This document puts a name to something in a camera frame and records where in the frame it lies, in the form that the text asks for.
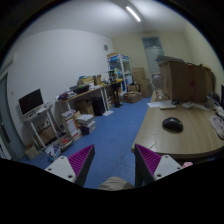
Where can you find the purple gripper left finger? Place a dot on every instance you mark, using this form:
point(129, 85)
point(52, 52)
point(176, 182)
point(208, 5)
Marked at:
point(75, 167)

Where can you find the long cluttered wooden desk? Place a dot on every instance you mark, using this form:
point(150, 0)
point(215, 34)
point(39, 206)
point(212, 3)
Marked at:
point(98, 91)

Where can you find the black computer monitor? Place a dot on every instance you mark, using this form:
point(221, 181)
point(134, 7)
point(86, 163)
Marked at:
point(30, 101)

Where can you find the grey door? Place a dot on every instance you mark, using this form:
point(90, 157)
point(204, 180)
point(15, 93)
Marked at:
point(153, 49)

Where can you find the ceiling fluorescent light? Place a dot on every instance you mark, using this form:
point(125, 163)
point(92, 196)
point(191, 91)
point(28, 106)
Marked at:
point(132, 12)

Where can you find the stacked cardboard boxes by door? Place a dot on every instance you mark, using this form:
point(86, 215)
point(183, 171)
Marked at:
point(140, 78)

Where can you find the white paper sheet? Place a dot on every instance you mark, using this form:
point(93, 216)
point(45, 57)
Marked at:
point(158, 104)

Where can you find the small white monitor desk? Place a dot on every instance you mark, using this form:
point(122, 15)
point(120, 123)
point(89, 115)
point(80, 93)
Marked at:
point(42, 126)

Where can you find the stack of books on floor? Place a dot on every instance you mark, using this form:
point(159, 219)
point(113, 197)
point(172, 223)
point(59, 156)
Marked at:
point(87, 124)

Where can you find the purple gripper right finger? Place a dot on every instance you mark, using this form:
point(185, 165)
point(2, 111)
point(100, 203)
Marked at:
point(150, 166)

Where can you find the large cardboard box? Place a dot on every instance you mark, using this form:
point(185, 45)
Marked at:
point(186, 82)

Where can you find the black computer mouse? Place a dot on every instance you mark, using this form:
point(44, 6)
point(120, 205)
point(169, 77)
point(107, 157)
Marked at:
point(172, 124)

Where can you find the white remote on table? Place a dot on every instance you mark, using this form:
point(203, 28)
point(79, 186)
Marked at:
point(167, 107)

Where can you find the patterned round pad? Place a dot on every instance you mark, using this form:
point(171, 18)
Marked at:
point(218, 124)

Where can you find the blue white claw machine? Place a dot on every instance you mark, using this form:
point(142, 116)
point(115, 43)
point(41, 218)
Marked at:
point(121, 65)

